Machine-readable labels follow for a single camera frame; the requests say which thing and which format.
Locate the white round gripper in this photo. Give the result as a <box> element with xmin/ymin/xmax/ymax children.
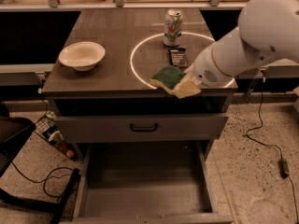
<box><xmin>173</xmin><ymin>45</ymin><xmax>234</xmax><ymax>99</ymax></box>

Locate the green yellow sponge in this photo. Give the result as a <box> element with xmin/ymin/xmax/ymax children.
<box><xmin>150</xmin><ymin>65</ymin><xmax>186</xmax><ymax>94</ymax></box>

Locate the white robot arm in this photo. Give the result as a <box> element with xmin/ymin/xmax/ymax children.
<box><xmin>174</xmin><ymin>0</ymin><xmax>299</xmax><ymax>98</ymax></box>

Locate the closed grey top drawer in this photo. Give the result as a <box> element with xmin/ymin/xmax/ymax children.
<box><xmin>55</xmin><ymin>113</ymin><xmax>228</xmax><ymax>143</ymax></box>

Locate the grey drawer cabinet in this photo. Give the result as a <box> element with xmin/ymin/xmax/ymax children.
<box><xmin>43</xmin><ymin>9</ymin><xmax>237</xmax><ymax>157</ymax></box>

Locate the white bowl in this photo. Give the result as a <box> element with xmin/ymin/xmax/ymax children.
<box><xmin>58</xmin><ymin>41</ymin><xmax>106</xmax><ymax>71</ymax></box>

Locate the black chair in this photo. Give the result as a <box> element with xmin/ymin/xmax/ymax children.
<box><xmin>0</xmin><ymin>103</ymin><xmax>82</xmax><ymax>224</ymax></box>

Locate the black drawer handle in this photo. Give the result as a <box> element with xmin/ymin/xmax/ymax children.
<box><xmin>130</xmin><ymin>123</ymin><xmax>158</xmax><ymax>133</ymax></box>

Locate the black power adapter cable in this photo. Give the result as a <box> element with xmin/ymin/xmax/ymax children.
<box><xmin>243</xmin><ymin>75</ymin><xmax>299</xmax><ymax>224</ymax></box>

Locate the wire basket with items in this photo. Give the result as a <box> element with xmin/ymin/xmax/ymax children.
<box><xmin>36</xmin><ymin>111</ymin><xmax>77</xmax><ymax>160</ymax></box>

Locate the black floor cable left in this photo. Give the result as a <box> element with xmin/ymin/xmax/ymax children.
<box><xmin>11</xmin><ymin>161</ymin><xmax>76</xmax><ymax>199</ymax></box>

